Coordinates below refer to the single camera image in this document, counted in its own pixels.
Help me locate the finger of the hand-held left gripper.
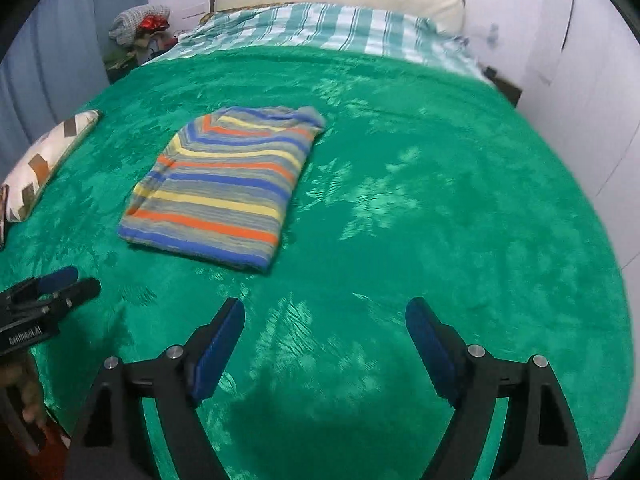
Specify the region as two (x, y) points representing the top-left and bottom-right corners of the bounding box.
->
(47, 277), (102, 312)
(30, 266), (80, 297)

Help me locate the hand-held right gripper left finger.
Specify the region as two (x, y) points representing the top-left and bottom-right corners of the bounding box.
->
(64, 297), (246, 480)

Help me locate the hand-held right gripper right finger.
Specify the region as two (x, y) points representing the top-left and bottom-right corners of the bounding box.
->
(405, 296), (588, 480)

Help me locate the striped knit sweater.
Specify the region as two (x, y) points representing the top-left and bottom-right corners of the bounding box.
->
(117, 106), (327, 275)

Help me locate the pile of clothes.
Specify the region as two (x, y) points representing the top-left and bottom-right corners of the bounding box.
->
(103, 4), (176, 83)

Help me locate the person's left hand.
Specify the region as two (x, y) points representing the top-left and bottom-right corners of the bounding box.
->
(0, 357), (48, 428)

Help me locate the green patterned blanket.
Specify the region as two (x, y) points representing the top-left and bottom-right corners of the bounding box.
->
(0, 45), (636, 480)

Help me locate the white brown patterned pillow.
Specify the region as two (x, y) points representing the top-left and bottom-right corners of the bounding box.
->
(0, 109), (102, 223)

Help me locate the blue curtain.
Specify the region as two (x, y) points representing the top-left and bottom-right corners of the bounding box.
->
(0, 0), (148, 183)

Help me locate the dark nightstand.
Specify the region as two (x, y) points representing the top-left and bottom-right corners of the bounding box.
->
(480, 66), (523, 107)

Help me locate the white wardrobe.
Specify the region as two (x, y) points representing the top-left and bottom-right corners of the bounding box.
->
(520, 0), (640, 271)

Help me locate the teal plaid bed sheet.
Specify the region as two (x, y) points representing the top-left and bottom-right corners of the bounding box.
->
(145, 2), (488, 81)

